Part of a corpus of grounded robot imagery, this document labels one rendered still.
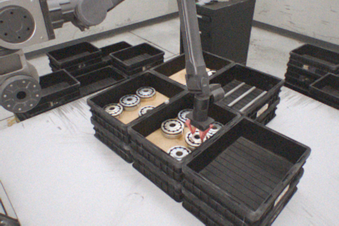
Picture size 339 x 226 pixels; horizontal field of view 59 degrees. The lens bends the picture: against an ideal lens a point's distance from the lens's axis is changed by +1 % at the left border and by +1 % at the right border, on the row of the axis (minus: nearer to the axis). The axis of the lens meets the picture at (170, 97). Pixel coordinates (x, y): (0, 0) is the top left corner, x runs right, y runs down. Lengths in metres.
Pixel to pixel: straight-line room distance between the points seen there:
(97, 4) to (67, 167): 0.82
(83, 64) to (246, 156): 1.82
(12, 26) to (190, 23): 0.57
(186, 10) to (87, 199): 0.83
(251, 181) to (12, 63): 0.94
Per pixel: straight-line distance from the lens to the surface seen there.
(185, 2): 1.08
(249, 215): 0.97
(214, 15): 2.74
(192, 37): 1.08
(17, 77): 1.13
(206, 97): 1.11
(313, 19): 4.58
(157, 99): 1.56
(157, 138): 1.31
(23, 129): 1.75
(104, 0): 0.89
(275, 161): 1.28
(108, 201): 1.28
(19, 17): 0.82
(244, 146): 1.30
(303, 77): 2.81
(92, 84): 2.66
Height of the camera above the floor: 1.70
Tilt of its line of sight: 34 degrees down
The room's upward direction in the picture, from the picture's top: 1 degrees counter-clockwise
